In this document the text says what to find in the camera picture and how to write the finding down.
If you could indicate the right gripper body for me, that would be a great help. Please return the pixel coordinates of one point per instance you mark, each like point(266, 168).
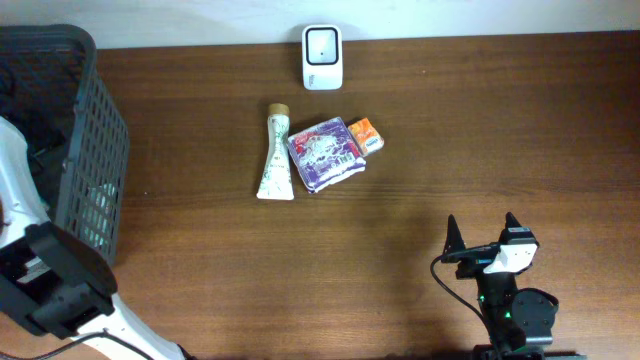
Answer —
point(473, 263)

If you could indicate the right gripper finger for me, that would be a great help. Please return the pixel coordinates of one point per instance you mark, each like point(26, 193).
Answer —
point(454, 241)
point(511, 222)

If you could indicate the small orange tissue pack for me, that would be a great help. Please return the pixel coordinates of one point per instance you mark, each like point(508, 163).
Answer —
point(366, 137)

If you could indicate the purple white tissue pack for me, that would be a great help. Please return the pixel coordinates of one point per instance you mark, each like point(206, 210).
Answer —
point(325, 154)

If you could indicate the white green tube brown cap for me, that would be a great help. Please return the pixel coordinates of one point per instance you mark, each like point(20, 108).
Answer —
point(276, 183)

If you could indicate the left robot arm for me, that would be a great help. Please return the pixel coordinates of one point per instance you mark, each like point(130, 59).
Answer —
point(52, 283)

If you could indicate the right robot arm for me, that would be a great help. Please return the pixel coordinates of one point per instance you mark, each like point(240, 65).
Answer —
point(518, 321)

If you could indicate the grey plastic mesh basket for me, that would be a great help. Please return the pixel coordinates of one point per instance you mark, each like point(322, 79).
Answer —
point(77, 141)

